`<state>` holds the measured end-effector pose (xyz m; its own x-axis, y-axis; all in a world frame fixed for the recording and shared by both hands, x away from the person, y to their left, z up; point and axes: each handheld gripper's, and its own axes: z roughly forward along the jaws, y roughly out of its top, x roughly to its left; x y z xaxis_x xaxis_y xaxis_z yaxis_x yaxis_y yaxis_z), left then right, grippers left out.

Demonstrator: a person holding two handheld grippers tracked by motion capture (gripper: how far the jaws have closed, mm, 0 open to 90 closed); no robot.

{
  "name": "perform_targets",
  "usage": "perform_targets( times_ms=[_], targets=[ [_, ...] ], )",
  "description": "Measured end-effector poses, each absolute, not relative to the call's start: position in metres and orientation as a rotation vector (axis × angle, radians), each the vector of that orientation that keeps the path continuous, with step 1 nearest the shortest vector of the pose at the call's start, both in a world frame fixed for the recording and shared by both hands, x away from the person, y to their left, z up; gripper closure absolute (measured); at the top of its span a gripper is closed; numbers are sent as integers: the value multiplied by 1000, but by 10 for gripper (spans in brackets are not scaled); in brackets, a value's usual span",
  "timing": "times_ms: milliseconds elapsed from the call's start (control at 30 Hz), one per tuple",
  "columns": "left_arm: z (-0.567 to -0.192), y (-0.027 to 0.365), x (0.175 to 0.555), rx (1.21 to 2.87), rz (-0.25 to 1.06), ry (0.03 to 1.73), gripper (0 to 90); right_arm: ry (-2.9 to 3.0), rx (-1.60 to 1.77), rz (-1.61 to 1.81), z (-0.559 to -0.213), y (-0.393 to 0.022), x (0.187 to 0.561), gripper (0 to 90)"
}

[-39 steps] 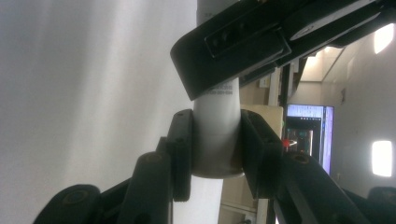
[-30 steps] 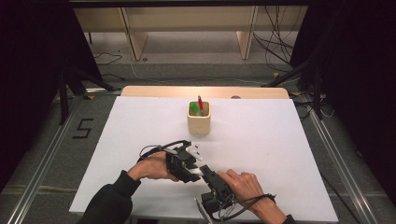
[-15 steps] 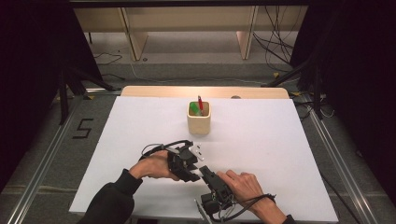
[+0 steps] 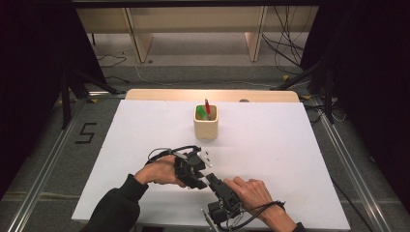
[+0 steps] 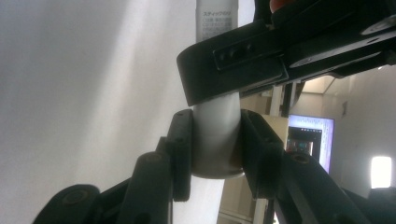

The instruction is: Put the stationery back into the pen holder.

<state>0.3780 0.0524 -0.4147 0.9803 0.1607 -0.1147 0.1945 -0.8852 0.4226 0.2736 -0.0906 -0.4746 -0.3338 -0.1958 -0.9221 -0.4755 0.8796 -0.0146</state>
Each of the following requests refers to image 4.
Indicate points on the black metal stand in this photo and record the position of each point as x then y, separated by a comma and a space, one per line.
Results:
66, 103
328, 96

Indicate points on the square wooden pen holder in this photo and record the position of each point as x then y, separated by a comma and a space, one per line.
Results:
206, 127

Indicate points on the person's left hand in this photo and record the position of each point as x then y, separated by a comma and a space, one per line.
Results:
161, 172

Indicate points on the light wooden table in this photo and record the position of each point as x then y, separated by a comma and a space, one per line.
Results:
209, 95

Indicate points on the black curtain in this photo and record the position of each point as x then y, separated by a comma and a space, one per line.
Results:
32, 80
374, 80

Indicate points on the red pen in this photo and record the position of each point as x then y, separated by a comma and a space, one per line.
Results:
207, 107

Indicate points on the long wooden desk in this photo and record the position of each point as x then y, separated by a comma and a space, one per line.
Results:
193, 19

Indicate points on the person's right hand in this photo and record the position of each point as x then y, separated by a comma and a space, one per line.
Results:
253, 195

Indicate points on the green highlighter pen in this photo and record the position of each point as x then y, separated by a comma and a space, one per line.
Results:
201, 112

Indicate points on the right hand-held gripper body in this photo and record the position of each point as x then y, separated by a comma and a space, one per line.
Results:
225, 203

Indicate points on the aluminium floor rail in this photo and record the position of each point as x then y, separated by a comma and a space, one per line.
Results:
354, 174
45, 177

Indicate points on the white table cover board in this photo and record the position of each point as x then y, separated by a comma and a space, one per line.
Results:
257, 154

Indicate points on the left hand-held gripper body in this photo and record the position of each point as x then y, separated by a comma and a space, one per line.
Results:
185, 167

